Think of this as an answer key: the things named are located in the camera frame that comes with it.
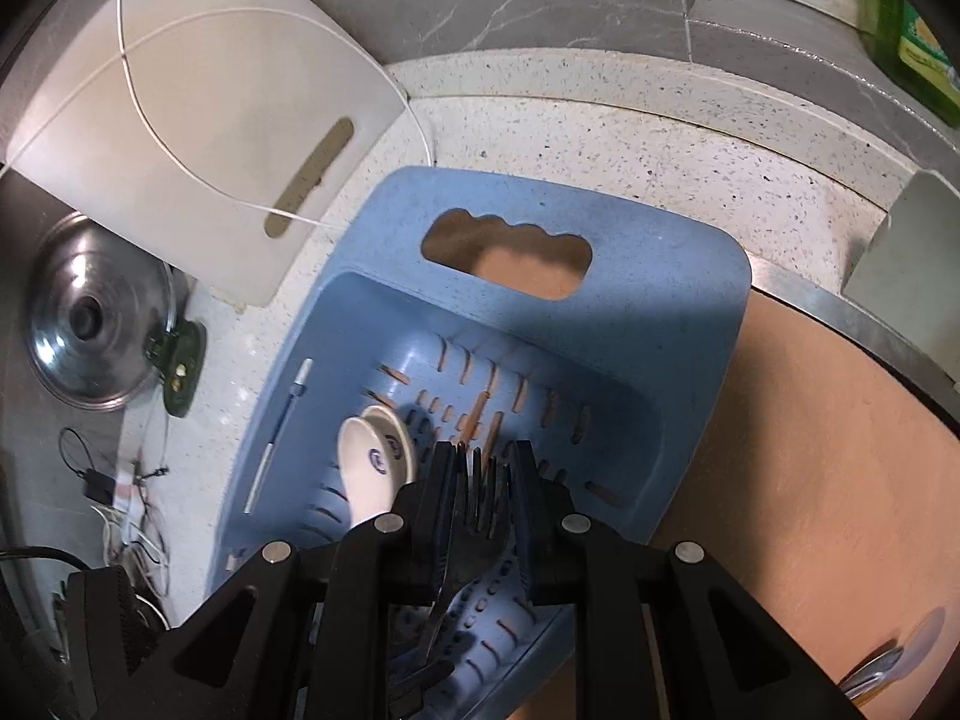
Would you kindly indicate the black adapter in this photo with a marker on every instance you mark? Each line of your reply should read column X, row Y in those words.
column 96, row 484

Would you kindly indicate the metal spoon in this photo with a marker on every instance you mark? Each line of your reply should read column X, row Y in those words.
column 877, row 667
column 926, row 641

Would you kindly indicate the metal fork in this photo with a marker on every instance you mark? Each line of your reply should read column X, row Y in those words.
column 480, row 517

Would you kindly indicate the blue plastic basket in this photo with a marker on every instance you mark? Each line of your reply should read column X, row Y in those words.
column 600, row 330

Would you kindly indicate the green lid holder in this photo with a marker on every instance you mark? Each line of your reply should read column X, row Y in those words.
column 184, row 382

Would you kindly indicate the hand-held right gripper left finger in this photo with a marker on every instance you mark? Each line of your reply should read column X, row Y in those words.
column 448, row 517

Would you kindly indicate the green dish soap bottle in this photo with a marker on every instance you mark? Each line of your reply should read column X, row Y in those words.
column 922, row 52

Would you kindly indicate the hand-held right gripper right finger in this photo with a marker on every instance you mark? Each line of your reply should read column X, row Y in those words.
column 525, row 517

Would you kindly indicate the white thin stick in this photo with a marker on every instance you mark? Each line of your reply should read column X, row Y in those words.
column 277, row 439

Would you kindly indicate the stainless steel sink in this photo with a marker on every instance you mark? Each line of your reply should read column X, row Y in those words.
column 915, row 255

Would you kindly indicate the white cutting board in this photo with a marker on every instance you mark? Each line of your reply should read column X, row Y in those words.
column 225, row 90

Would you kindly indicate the stainless steel pot lid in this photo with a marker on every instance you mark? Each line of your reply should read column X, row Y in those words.
column 112, row 300

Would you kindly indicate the brown board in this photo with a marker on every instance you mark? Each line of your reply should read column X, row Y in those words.
column 825, row 502

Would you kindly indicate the white ceramic spoon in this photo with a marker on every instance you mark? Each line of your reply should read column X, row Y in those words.
column 371, row 465

